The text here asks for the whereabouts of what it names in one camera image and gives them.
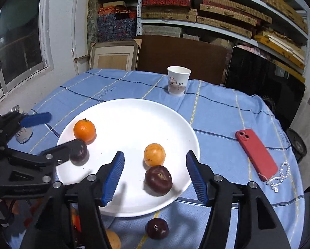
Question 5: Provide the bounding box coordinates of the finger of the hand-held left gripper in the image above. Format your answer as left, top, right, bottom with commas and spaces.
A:
0, 138, 87, 200
0, 112, 53, 159

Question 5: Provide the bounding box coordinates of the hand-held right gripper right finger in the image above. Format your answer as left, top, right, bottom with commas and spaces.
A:
185, 150, 291, 249

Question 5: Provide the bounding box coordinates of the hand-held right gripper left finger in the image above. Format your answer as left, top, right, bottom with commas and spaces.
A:
20, 150, 126, 249

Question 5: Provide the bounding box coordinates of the dark purple plum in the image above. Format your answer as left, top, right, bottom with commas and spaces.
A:
144, 165, 173, 196
69, 143, 89, 166

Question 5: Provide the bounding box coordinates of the orange mandarin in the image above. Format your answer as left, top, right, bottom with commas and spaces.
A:
73, 118, 97, 143

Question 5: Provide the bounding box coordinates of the yellow-orange round fruit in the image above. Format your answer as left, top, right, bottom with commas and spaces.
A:
144, 143, 166, 167

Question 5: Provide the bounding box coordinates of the white round plate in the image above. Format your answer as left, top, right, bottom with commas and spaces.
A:
56, 98, 200, 218

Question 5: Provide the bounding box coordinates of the dark red plum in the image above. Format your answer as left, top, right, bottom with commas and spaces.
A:
145, 218, 169, 240

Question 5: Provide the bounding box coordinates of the white drink can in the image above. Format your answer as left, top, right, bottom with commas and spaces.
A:
10, 105, 34, 144

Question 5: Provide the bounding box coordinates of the glass window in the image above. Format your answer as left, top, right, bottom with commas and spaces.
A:
0, 0, 54, 96

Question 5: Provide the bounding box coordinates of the red smartphone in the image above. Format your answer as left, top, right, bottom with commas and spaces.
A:
235, 129, 279, 182

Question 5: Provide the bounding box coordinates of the blue checked tablecloth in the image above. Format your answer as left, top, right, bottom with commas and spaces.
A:
5, 69, 304, 249

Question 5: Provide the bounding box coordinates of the white leaning panel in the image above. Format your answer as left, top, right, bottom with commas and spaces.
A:
73, 0, 89, 76

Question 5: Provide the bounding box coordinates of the white paper cup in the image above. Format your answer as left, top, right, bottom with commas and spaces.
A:
167, 66, 192, 97

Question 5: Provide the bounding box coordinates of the black wheel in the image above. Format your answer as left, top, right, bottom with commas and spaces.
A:
286, 128, 308, 165

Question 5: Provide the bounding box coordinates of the grey marbled board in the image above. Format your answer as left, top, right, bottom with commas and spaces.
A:
87, 0, 100, 47

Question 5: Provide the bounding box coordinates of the black flat screen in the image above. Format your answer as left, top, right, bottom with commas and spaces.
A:
224, 46, 306, 133

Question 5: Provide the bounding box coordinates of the stack of blue patterned boxes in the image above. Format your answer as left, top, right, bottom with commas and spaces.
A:
97, 6, 137, 42

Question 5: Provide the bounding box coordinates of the brown cardboard sheet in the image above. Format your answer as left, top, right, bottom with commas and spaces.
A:
134, 35, 232, 85

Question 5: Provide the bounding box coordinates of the grey patterned box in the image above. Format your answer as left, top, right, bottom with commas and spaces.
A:
142, 24, 183, 38

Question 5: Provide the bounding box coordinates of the stack of yellow flat boxes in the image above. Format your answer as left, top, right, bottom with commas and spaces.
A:
253, 30, 307, 82

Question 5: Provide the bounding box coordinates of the white metal shelf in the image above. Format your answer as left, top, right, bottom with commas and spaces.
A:
136, 0, 310, 83

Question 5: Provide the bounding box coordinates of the white pearl phone strap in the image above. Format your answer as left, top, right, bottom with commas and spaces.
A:
266, 162, 291, 193

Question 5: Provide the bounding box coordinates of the wooden picture frame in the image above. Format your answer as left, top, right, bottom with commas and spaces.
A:
89, 41, 140, 70

